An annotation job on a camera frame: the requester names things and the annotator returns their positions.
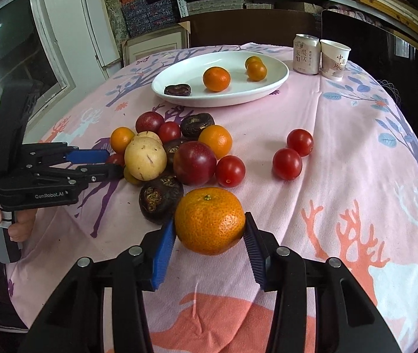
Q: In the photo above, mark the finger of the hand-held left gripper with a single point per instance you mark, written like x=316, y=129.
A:
x=87, y=155
x=98, y=173

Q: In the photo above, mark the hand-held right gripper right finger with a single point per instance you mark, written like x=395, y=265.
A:
x=255, y=253

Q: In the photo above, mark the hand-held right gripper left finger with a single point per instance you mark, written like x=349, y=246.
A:
x=163, y=253

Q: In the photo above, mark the red cherry tomato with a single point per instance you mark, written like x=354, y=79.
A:
x=287, y=163
x=116, y=159
x=300, y=142
x=230, y=171
x=169, y=131

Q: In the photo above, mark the small olive green fruit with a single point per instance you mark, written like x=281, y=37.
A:
x=132, y=179

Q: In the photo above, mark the small orange mandarin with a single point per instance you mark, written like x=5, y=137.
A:
x=216, y=79
x=216, y=139
x=253, y=60
x=256, y=71
x=121, y=139

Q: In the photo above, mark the yellow round pear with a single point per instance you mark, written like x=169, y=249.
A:
x=144, y=159

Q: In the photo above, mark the dark water chestnut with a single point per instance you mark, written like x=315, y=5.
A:
x=157, y=198
x=170, y=150
x=177, y=90
x=196, y=125

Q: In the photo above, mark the large orange tangerine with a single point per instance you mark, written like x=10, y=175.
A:
x=209, y=220

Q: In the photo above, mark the small pale pear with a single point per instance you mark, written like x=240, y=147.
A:
x=148, y=136

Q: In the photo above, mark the white oval plate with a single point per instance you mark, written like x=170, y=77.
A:
x=231, y=92

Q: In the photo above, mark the person's left hand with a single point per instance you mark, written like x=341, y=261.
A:
x=23, y=228

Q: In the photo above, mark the white framed window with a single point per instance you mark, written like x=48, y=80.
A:
x=18, y=44

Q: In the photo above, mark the pink printed tablecloth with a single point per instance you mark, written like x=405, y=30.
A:
x=341, y=191

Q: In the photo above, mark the white board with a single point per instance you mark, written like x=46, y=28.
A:
x=95, y=25

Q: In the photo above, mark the marbled panel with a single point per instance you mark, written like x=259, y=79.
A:
x=115, y=14

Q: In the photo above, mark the stack of blue patterned boxes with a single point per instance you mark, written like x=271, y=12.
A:
x=146, y=11

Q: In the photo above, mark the white metal shelf rack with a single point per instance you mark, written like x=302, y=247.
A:
x=181, y=3

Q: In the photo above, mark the dark wooden chair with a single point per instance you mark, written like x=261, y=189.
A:
x=245, y=29

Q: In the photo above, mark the pale beverage can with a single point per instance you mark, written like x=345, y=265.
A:
x=306, y=57

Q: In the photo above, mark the white paper cup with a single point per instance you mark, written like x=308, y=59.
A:
x=335, y=60

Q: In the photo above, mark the stack of wooden frames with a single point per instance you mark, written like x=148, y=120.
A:
x=389, y=0

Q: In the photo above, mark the pale wooden picture frame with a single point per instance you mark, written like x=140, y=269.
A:
x=154, y=42

